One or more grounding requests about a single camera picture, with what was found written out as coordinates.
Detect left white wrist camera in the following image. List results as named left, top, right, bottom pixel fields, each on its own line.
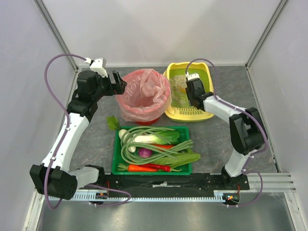
left=84, top=58, right=108, bottom=77

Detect pink plastic bin liner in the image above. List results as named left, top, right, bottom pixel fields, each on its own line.
left=116, top=69, right=172, bottom=122

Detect green lettuce leaf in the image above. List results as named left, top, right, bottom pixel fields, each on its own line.
left=151, top=151, right=201, bottom=168

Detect green long beans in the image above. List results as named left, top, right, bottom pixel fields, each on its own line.
left=120, top=126, right=193, bottom=165

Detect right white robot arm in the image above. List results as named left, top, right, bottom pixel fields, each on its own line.
left=185, top=77, right=268, bottom=186

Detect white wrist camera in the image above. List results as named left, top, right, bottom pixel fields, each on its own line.
left=84, top=58, right=108, bottom=77
left=185, top=73, right=200, bottom=81

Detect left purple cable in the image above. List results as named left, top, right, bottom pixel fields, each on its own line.
left=43, top=53, right=91, bottom=210

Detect purple onion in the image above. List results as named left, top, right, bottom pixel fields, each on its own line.
left=138, top=148, right=153, bottom=158

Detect white green leek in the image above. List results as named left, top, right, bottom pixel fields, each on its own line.
left=133, top=134, right=168, bottom=144

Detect red trash bin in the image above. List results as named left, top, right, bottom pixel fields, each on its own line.
left=136, top=118, right=159, bottom=126

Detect grey slotted cable duct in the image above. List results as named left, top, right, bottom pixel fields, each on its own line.
left=72, top=190, right=239, bottom=203

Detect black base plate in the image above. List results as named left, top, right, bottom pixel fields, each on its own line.
left=94, top=173, right=250, bottom=191

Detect white small mushroom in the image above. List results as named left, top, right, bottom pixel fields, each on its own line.
left=128, top=146, right=136, bottom=153

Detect orange carrot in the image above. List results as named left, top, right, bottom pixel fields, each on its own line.
left=153, top=144, right=174, bottom=149
left=117, top=163, right=158, bottom=172

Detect white radish with leaves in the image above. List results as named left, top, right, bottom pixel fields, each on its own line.
left=106, top=115, right=127, bottom=140

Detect grey cat litter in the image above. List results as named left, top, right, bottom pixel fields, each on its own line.
left=170, top=75, right=190, bottom=108

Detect red chili pepper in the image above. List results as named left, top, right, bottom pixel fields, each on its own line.
left=142, top=164, right=181, bottom=172

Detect orange carrot middle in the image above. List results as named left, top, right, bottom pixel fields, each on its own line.
left=153, top=144, right=174, bottom=149

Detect yellow litter box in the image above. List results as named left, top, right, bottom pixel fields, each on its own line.
left=164, top=62, right=214, bottom=122

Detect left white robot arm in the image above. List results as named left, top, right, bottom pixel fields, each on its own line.
left=29, top=70, right=127, bottom=200

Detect green vegetable tray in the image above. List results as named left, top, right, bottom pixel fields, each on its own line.
left=112, top=126, right=192, bottom=175

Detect orange carrot front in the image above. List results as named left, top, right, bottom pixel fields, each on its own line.
left=117, top=163, right=158, bottom=172

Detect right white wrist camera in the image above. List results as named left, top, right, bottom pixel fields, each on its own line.
left=185, top=73, right=200, bottom=81

